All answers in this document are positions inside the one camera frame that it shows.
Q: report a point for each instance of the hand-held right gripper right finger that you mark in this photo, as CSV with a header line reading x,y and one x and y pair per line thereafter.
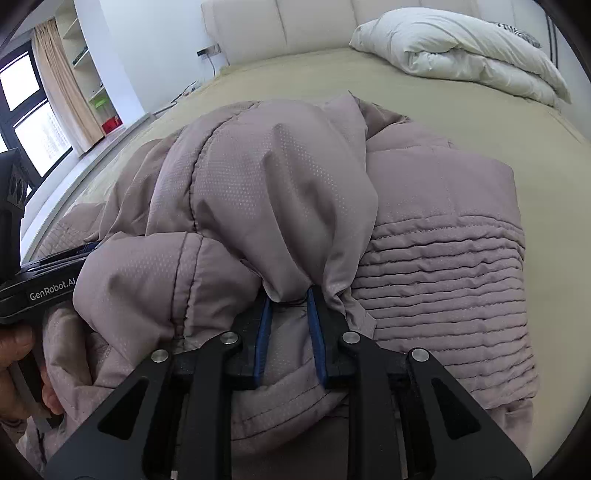
x,y
316,332

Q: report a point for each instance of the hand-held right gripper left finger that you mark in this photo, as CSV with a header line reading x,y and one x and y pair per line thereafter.
x,y
263,332

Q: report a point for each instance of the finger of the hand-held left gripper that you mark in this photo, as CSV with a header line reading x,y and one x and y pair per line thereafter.
x,y
60,259

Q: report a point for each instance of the mauve hooded padded coat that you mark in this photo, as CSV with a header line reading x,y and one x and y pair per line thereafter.
x,y
286,194

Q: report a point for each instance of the person's left hand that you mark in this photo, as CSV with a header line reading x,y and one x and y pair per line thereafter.
x,y
16,344

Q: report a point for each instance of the white window sill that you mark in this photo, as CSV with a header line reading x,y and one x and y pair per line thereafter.
x,y
92,161

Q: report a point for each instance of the black framed window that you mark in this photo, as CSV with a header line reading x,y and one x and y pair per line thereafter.
x,y
32,129

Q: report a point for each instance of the red box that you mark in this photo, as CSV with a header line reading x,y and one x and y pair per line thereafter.
x,y
111,124

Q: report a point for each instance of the green container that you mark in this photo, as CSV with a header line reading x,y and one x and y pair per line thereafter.
x,y
99,102

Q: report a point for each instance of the beige curtain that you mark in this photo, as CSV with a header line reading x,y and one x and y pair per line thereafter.
x,y
67,87

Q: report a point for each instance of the white open shelf unit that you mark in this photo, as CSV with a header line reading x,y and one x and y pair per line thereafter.
x,y
87,60

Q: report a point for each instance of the white nightstand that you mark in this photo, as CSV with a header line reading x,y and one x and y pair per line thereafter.
x,y
187,92

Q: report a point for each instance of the bed with beige sheet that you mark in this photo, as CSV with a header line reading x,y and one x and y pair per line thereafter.
x,y
300,78

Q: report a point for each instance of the cream padded headboard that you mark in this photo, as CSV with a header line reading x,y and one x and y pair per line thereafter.
x,y
286,27

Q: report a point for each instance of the white folded duvet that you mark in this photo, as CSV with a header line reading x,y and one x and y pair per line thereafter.
x,y
452,46

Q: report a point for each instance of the zebra print pillow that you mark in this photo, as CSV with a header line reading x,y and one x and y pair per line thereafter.
x,y
519,33

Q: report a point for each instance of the wall socket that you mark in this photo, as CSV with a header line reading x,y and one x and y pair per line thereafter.
x,y
207,50

